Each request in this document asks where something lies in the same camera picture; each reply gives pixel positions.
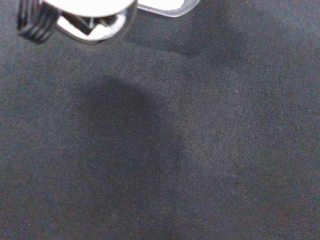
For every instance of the black bench cloth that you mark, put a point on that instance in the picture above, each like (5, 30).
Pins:
(160, 140)

